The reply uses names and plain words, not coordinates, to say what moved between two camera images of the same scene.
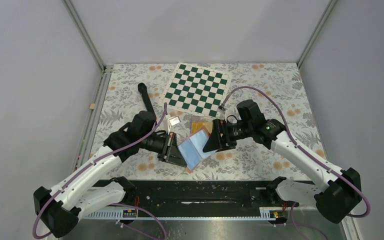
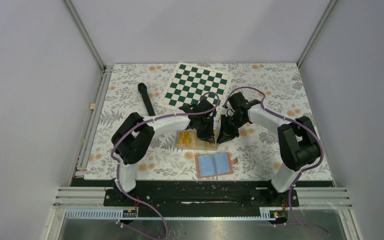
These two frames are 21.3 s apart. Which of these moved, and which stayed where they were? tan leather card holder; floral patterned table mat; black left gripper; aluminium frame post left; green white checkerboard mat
Moved: tan leather card holder; black left gripper
Stayed: aluminium frame post left; green white checkerboard mat; floral patterned table mat
